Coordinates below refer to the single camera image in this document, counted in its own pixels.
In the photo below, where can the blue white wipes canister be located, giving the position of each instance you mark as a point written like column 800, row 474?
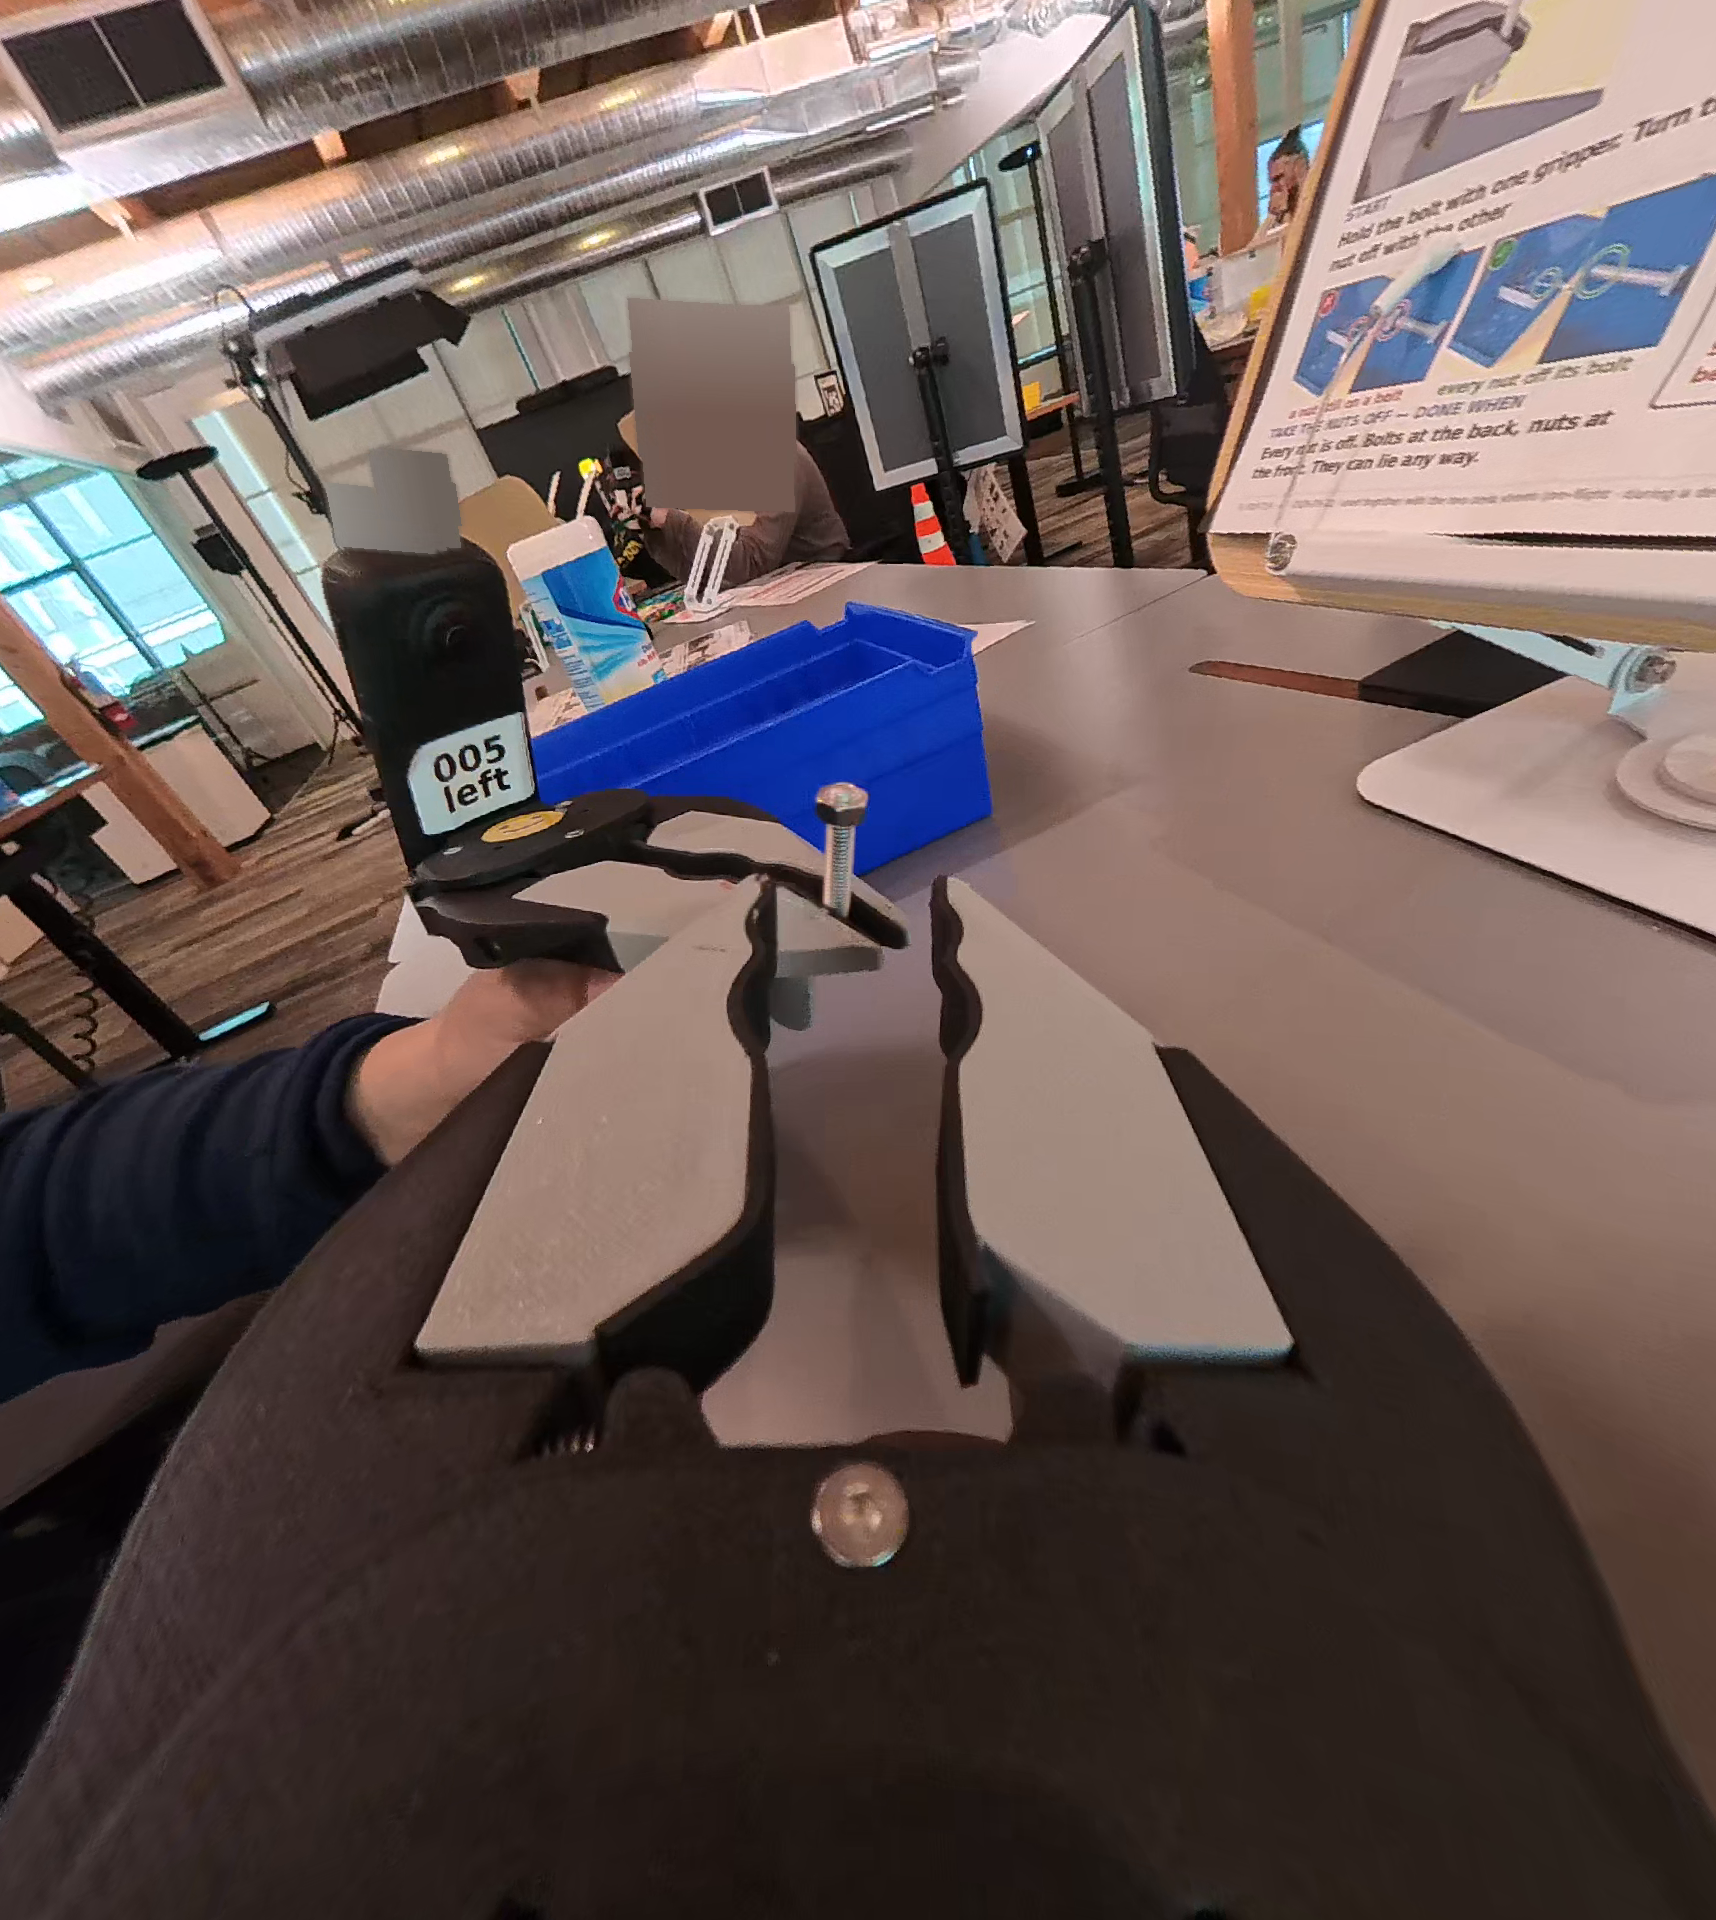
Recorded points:
column 588, row 614

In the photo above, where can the orange traffic cone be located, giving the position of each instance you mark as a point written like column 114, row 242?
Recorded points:
column 930, row 528

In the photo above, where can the white board stand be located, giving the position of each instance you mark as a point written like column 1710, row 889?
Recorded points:
column 1519, row 795

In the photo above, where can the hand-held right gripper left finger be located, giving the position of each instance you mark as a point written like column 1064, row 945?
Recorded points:
column 603, row 1184

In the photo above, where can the person's left hand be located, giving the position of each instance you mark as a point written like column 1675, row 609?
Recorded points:
column 513, row 1013

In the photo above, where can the white cabinet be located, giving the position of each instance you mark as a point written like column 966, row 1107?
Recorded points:
column 199, row 795

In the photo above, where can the grey panel on black stand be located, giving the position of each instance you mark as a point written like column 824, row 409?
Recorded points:
column 918, row 330
column 1121, row 211

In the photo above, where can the white ceiling vent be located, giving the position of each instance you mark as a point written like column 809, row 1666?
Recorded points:
column 122, row 68

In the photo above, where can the white folding phone stand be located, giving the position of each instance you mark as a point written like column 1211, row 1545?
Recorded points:
column 709, row 566

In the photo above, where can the wooden display board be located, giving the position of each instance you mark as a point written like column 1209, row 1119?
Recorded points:
column 1549, row 579

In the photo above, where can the wooden post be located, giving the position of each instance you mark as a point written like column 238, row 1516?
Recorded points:
column 62, row 690

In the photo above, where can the black softbox light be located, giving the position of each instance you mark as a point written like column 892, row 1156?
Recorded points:
column 362, row 345

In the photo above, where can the blue plastic bin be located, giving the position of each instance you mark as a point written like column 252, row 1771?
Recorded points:
column 798, row 721

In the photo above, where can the papers on table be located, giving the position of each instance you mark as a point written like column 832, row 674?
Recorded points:
column 829, row 583

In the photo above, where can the black standing desk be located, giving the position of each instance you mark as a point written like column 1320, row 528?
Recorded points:
column 3, row 884

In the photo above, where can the silver air duct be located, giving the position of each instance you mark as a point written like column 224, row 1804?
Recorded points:
column 422, row 181

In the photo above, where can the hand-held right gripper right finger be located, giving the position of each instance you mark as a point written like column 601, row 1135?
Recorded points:
column 1098, row 1184

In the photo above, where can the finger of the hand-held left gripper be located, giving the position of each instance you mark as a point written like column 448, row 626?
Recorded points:
column 632, row 922
column 739, row 843

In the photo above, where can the silver hex bolt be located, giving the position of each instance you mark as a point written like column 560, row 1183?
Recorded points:
column 838, row 854

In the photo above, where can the paper instruction sheet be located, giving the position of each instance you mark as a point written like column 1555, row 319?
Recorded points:
column 1519, row 301

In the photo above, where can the person's left forearm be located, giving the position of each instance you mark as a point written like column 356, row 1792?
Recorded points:
column 122, row 1184

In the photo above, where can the tan chair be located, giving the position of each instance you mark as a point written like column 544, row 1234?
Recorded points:
column 507, row 533

